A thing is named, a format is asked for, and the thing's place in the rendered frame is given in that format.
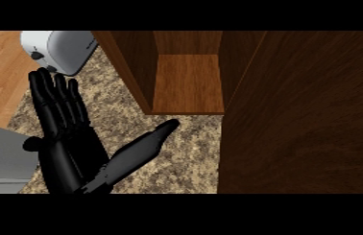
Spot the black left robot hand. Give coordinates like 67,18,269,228
21,67,182,195

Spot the brown wooden cabinet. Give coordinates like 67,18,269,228
91,30,268,116

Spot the brown wooden cabinet door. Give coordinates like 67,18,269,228
216,30,363,195

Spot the white toaster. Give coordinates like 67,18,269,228
18,30,100,77

